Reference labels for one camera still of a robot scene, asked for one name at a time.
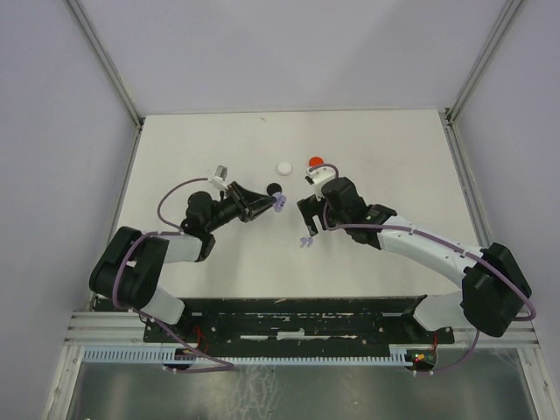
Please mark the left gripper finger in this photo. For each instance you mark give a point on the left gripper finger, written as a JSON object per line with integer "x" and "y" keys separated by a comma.
{"x": 244, "y": 196}
{"x": 258, "y": 208}

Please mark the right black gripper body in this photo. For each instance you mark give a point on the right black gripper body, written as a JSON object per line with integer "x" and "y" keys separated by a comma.
{"x": 337, "y": 218}

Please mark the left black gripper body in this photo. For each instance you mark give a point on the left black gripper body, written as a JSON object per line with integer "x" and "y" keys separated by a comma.
{"x": 237, "y": 203}

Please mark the purple earbud charging case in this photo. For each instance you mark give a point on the purple earbud charging case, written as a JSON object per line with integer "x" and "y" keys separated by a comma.
{"x": 280, "y": 201}

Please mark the white earbud charging case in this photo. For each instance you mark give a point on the white earbud charging case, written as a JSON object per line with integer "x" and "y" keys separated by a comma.
{"x": 284, "y": 168}

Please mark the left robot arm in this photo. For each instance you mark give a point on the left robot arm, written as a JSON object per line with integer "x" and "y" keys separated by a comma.
{"x": 129, "y": 269}

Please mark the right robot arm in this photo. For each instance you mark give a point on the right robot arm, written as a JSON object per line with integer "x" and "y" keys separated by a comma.
{"x": 492, "y": 290}

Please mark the right circuit board with leds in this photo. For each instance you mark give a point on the right circuit board with leds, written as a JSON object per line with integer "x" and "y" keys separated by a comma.
{"x": 423, "y": 359}

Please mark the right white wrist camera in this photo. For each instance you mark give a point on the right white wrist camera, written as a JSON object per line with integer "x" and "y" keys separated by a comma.
{"x": 319, "y": 174}

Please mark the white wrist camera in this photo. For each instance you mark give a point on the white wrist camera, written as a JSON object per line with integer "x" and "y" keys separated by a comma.
{"x": 219, "y": 178}
{"x": 319, "y": 174}

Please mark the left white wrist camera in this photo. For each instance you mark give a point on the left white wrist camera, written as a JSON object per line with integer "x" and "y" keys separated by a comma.
{"x": 219, "y": 178}

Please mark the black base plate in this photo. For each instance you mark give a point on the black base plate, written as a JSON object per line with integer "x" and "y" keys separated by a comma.
{"x": 217, "y": 324}

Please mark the right aluminium frame post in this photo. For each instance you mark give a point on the right aluminium frame post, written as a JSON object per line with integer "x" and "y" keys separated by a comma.
{"x": 509, "y": 13}

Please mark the aluminium frame post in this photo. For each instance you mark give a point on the aluminium frame post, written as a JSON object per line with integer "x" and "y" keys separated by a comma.
{"x": 509, "y": 13}
{"x": 87, "y": 28}

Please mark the white slotted cable duct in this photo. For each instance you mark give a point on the white slotted cable duct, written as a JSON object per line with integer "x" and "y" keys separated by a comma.
{"x": 171, "y": 356}

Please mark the aluminium frame rail front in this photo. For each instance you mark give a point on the aluminium frame rail front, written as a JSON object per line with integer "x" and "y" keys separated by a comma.
{"x": 126, "y": 329}

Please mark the left aluminium frame post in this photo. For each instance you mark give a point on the left aluminium frame post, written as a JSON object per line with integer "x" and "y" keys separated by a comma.
{"x": 87, "y": 28}

